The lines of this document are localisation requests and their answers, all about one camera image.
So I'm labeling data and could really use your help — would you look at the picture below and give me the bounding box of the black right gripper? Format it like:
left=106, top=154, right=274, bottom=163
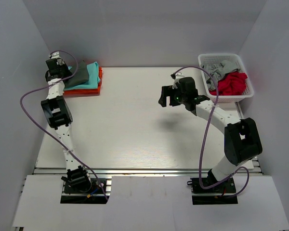
left=159, top=85, right=187, bottom=107

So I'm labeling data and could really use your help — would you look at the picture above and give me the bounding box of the dark grey t-shirt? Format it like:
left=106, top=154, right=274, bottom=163
left=65, top=61, right=89, bottom=89

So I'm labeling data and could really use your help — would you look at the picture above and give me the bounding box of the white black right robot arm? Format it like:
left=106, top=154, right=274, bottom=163
left=158, top=77, right=263, bottom=192

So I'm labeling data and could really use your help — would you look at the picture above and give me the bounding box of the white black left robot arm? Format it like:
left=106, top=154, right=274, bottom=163
left=41, top=55, right=92, bottom=193

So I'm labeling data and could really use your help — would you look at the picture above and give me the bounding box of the teal folded t-shirt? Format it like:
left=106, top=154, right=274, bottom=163
left=64, top=61, right=101, bottom=91

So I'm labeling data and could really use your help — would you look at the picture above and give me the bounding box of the orange folded t-shirt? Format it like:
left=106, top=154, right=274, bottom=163
left=64, top=62, right=103, bottom=95

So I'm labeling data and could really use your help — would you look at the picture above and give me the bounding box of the light grey t-shirt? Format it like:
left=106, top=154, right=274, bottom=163
left=201, top=60, right=240, bottom=91

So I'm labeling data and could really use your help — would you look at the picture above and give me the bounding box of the white plastic laundry basket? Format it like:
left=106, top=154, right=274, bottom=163
left=198, top=53, right=254, bottom=103

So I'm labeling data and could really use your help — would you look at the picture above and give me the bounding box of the red t-shirt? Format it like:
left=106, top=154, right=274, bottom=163
left=218, top=72, right=248, bottom=96

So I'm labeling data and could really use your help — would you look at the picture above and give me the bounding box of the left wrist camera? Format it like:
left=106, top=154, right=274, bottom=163
left=49, top=51, right=62, bottom=60

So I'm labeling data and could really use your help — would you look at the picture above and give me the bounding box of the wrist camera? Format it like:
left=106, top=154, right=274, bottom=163
left=49, top=51, right=62, bottom=60
left=171, top=72, right=185, bottom=89

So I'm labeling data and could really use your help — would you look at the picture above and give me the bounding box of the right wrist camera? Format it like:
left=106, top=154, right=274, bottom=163
left=171, top=72, right=185, bottom=89

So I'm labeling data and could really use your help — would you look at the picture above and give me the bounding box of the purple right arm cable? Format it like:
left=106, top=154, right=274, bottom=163
left=170, top=66, right=250, bottom=198

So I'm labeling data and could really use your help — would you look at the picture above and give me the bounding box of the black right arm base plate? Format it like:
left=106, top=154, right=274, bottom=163
left=186, top=178, right=238, bottom=205

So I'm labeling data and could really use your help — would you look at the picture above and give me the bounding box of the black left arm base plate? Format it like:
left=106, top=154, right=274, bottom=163
left=60, top=178, right=110, bottom=205

